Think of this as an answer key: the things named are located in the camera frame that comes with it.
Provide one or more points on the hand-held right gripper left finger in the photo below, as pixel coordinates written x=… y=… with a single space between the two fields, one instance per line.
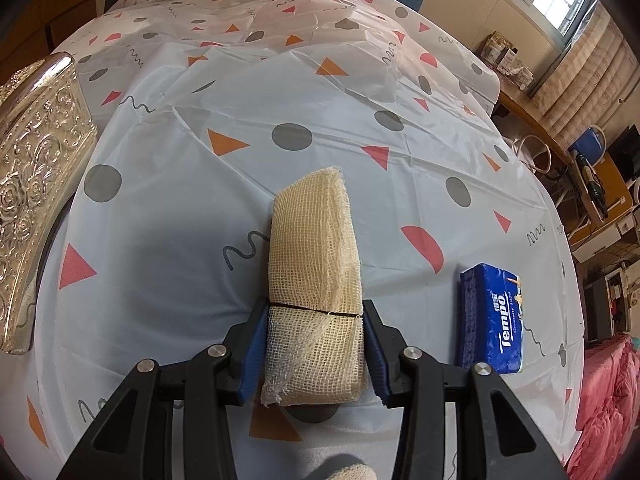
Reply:
x=252 y=355

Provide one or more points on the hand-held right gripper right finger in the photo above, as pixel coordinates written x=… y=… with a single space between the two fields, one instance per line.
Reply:
x=375 y=360

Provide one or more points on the cream gauze roll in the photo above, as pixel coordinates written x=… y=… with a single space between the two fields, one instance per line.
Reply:
x=310 y=260

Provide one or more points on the gold embossed box lid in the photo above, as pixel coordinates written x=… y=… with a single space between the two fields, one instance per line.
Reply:
x=35 y=185

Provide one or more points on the blue tissue pack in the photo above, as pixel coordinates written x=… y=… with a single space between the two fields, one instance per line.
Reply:
x=492 y=320

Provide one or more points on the printed bed sheet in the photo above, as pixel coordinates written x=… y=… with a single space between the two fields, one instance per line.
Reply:
x=200 y=185

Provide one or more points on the pink quilt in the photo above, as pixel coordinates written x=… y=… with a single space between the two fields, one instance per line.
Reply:
x=610 y=410

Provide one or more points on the white cabinet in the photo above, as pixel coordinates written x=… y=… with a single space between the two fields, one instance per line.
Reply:
x=615 y=300

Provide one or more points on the black tools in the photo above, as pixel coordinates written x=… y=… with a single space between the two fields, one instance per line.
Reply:
x=592 y=180

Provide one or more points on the wooden desk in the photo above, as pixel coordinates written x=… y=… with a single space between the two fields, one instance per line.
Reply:
x=535 y=115

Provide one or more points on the wooden side table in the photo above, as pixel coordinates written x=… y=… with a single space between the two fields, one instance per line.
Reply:
x=612 y=185

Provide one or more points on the blue metal chair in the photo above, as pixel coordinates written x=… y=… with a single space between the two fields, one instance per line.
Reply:
x=587 y=142

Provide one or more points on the white packet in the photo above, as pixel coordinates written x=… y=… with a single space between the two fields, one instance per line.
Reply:
x=520 y=76

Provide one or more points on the black monitor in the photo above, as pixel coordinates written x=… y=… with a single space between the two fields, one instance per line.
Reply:
x=627 y=150

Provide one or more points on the patterned curtain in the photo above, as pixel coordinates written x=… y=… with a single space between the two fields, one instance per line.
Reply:
x=590 y=80

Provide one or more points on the white chair frame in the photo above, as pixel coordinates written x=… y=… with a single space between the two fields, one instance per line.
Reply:
x=532 y=155

